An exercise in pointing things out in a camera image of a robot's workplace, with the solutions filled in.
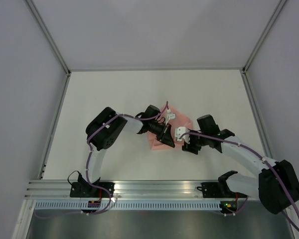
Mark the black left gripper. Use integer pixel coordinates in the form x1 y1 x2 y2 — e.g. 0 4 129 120
148 120 174 148

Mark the right aluminium frame post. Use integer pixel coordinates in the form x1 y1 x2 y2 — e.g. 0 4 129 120
241 0 289 74

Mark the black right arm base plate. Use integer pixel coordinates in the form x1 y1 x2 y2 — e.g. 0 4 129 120
196 181 247 199

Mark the pink cloth napkin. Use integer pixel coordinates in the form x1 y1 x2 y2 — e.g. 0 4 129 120
147 105 193 151

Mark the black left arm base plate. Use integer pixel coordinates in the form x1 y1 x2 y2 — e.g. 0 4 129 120
70 182 115 199

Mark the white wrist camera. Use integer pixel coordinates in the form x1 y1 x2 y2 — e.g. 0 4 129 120
164 109 176 124
174 126 190 143

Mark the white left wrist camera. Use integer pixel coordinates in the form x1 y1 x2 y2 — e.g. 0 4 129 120
164 109 176 124

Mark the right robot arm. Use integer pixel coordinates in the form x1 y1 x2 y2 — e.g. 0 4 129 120
175 115 299 215

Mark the left aluminium frame post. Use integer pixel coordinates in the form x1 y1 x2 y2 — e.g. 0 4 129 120
24 0 71 76

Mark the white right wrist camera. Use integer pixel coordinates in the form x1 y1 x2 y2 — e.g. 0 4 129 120
174 126 190 143

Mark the aluminium frame post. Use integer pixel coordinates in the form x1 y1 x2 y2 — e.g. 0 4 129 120
24 0 71 76
241 0 289 74

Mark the left side aluminium rail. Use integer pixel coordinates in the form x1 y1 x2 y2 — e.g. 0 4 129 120
36 72 72 180

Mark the white slotted cable duct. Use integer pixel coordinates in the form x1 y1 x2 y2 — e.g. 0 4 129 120
35 200 221 211

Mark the aluminium front rail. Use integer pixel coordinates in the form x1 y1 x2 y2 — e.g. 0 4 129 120
24 179 296 200

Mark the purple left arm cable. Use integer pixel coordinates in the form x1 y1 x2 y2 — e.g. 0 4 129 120
34 101 169 220

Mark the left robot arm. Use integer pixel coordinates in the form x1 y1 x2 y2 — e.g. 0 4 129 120
81 103 176 197

